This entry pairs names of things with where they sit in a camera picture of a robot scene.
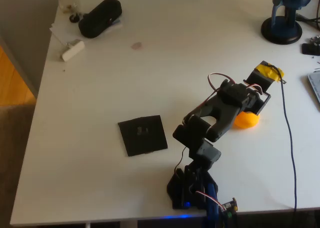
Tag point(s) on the black square mat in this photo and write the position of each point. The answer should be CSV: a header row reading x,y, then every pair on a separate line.
x,y
150,143

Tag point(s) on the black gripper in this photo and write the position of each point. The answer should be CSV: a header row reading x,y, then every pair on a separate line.
x,y
257,104

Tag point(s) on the black flat device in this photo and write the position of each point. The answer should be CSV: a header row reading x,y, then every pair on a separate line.
x,y
310,49

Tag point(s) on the yellow rubber duck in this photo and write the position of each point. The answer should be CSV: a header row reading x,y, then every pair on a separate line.
x,y
246,122

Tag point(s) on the blue table clamp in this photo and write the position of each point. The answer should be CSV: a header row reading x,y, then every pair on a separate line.
x,y
212,213

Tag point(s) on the small electronics board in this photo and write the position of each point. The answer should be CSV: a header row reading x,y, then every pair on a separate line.
x,y
315,39

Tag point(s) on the motor control board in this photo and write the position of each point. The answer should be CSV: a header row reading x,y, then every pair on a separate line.
x,y
228,206

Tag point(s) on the black zipped case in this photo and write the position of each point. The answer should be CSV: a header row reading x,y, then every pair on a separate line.
x,y
100,18

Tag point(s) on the white paper sheets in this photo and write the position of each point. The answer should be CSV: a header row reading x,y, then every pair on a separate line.
x,y
58,29

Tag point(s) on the blue desk microphone stand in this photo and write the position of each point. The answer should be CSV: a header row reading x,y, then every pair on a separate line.
x,y
281,29

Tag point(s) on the yellow taped wrist camera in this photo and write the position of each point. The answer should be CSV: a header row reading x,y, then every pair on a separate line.
x,y
268,72

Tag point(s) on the small black round object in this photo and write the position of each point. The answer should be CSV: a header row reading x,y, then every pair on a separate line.
x,y
74,18

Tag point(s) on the white power bank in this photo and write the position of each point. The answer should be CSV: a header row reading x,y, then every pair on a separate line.
x,y
73,51

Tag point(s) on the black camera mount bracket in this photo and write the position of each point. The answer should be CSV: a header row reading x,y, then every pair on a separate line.
x,y
258,79

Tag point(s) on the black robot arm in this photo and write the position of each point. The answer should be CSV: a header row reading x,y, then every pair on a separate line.
x,y
225,113

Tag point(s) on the grey laptop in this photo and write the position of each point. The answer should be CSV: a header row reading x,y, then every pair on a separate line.
x,y
315,85

